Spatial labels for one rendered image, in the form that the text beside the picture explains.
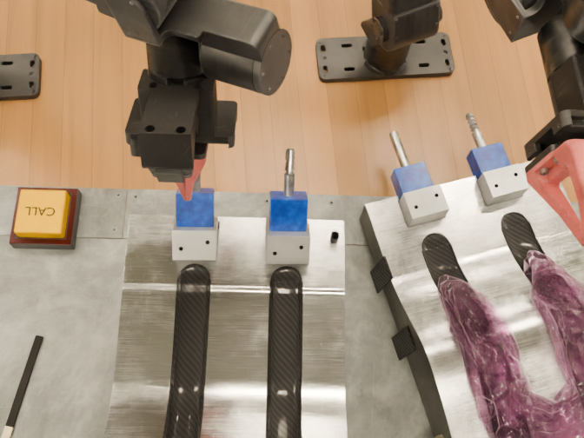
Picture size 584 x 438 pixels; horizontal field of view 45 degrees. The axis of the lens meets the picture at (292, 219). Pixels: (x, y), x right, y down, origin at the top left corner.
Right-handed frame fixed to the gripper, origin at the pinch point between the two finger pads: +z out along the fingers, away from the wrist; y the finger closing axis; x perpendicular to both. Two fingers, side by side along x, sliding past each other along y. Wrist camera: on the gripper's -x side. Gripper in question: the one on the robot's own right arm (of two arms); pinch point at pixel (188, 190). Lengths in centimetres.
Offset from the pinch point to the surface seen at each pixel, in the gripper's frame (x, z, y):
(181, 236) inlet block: 1.3, 7.6, -1.3
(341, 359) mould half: -7.2, 18.0, 17.3
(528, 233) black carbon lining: 9.1, 12.3, 41.8
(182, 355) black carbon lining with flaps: -7.0, 18.4, -0.8
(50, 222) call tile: 10.1, 13.7, -19.2
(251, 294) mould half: -1.1, 14.2, 6.8
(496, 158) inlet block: 16.7, 6.1, 37.9
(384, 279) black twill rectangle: 4.1, 16.3, 23.2
